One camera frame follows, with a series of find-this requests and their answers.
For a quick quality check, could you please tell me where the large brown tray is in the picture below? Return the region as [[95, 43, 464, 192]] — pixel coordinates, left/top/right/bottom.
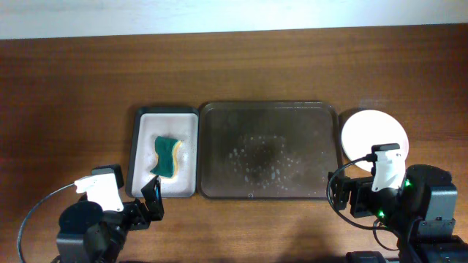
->
[[197, 102, 342, 199]]

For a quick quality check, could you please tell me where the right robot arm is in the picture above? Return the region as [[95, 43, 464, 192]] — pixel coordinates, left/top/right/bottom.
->
[[327, 164, 467, 262]]

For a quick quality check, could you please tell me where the small pink sponge tray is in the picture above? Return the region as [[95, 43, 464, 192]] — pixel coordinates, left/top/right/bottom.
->
[[126, 107, 199, 198]]

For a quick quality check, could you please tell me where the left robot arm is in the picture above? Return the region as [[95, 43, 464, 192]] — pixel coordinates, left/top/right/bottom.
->
[[56, 176, 165, 263]]

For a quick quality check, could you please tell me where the white plate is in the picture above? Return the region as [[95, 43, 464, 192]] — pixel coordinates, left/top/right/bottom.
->
[[341, 110, 409, 174]]

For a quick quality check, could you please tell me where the green yellow sponge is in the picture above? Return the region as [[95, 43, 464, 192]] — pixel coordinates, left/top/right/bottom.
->
[[150, 137, 182, 178]]

